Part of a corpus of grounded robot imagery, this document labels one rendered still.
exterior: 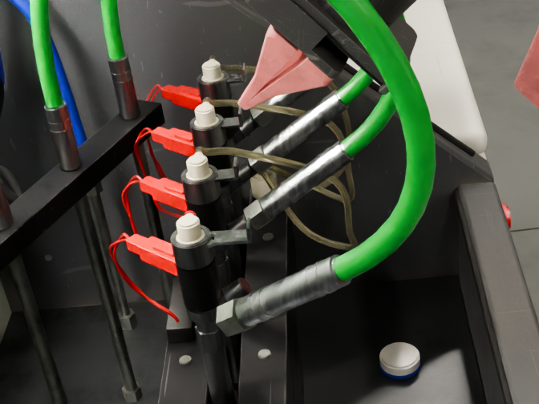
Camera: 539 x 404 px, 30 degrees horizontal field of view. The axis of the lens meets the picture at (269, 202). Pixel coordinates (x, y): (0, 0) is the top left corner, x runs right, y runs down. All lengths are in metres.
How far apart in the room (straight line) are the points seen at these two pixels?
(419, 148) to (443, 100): 0.65
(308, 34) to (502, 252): 0.44
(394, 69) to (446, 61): 0.76
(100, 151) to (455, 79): 0.47
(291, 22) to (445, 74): 0.64
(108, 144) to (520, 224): 1.84
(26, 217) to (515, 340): 0.41
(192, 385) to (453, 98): 0.50
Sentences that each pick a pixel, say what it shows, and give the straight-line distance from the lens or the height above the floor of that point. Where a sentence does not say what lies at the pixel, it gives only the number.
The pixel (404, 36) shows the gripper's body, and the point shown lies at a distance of 0.61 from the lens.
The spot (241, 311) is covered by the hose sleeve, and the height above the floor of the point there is 1.15.
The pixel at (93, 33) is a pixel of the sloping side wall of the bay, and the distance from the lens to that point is 0.97.
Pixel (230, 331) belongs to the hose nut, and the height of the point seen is 1.13.
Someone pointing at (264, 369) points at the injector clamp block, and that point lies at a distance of 0.80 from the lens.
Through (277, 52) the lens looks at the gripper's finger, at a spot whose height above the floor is 1.28.
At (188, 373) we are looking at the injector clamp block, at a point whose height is 0.98.
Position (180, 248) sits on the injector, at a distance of 0.68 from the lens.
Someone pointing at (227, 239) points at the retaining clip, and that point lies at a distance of 0.69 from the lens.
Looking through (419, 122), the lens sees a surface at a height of 1.29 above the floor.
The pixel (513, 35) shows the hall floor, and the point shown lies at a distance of 3.58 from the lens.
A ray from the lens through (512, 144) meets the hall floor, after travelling 2.94.
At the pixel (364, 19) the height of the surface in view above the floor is 1.34.
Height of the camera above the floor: 1.52
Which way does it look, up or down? 33 degrees down
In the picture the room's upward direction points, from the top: 8 degrees counter-clockwise
